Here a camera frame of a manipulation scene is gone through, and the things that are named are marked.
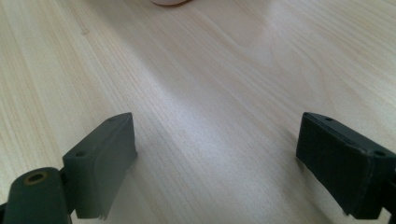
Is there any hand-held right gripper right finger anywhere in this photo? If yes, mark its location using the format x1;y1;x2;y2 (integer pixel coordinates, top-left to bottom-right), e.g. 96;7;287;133
295;111;396;220

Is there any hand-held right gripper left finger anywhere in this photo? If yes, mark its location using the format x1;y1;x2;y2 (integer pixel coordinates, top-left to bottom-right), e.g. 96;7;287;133
62;112;138;221

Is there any pink storage box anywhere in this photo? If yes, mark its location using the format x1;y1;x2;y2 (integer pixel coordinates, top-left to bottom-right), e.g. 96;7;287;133
148;0;194;7

